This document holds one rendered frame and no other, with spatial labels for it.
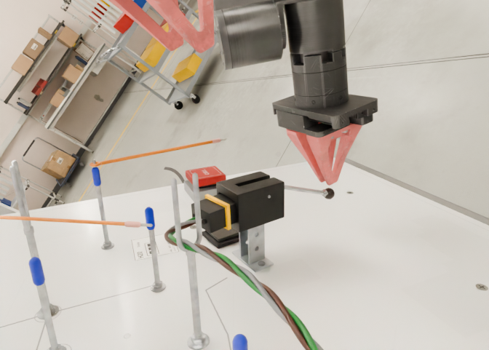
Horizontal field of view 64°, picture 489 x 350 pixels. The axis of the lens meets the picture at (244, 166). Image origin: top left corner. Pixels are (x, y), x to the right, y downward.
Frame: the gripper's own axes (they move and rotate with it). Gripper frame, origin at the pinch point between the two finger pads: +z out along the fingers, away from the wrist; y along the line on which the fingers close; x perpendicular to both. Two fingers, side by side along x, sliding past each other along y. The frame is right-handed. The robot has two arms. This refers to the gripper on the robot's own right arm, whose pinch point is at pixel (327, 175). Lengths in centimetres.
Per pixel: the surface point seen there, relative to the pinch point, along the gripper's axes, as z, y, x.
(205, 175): 2.5, -18.2, -7.4
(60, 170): 207, -686, 13
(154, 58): 24, -362, 115
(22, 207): -8.7, -2.4, -30.1
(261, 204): -2.1, 2.3, -11.2
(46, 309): -2.4, 2.6, -31.3
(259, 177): -3.5, -0.2, -9.4
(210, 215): -3.4, 2.2, -16.6
